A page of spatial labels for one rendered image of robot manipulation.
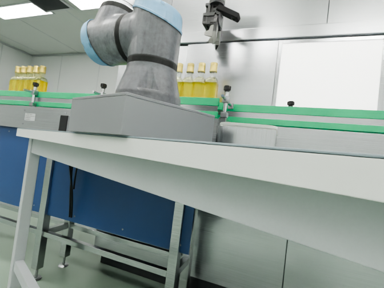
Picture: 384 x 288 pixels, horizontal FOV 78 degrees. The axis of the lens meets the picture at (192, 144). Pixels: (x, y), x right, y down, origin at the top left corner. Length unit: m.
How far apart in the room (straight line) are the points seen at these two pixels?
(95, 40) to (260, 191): 0.52
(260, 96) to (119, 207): 0.84
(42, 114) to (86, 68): 4.77
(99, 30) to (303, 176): 0.56
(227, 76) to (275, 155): 1.04
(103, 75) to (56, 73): 1.43
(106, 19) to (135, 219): 0.78
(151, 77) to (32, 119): 1.09
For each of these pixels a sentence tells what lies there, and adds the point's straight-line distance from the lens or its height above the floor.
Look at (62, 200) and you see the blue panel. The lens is 1.38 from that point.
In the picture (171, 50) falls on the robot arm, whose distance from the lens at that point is 0.56.
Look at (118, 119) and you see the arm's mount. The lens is 0.43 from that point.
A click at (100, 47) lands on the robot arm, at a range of 0.65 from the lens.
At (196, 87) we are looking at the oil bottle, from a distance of 1.13.
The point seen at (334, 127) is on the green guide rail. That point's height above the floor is 0.89.
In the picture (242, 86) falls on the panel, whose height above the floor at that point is 1.09.
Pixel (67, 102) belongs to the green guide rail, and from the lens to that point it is 1.40.
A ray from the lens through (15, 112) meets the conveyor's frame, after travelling 1.66.
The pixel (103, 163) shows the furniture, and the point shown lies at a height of 0.68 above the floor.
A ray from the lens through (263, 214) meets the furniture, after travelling 0.30.
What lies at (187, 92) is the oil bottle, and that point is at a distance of 1.14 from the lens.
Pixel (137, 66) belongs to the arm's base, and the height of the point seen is 0.90.
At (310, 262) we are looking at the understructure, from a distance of 1.28.
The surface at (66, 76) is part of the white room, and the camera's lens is 6.59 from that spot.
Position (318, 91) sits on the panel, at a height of 1.08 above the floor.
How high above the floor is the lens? 0.73
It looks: 2 degrees up
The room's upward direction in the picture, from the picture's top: 7 degrees clockwise
